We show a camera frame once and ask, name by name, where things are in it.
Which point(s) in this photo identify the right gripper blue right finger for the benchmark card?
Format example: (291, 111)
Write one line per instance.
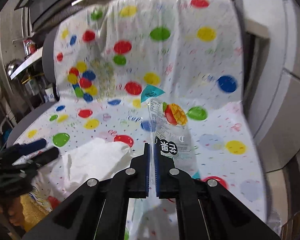
(205, 209)

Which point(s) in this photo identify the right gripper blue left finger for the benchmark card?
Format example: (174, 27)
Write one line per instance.
(97, 209)

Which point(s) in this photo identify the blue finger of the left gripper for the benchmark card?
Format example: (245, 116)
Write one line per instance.
(40, 160)
(19, 150)

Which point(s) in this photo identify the clear mango snack wrapper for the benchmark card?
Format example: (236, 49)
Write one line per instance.
(170, 125)

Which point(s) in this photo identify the person's left hand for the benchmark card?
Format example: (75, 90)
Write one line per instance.
(14, 212)

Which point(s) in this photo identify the yellow fuzzy slipper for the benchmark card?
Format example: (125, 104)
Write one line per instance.
(32, 212)

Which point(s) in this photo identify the white crumpled tissue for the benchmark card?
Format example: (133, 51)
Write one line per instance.
(97, 159)

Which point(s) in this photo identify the grey refrigerator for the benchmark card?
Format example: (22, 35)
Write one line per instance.
(273, 106)

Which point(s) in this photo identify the balloon print plastic sheet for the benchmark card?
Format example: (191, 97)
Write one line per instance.
(155, 218)

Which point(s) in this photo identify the white side shelf rack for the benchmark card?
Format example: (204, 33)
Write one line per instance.
(254, 36)

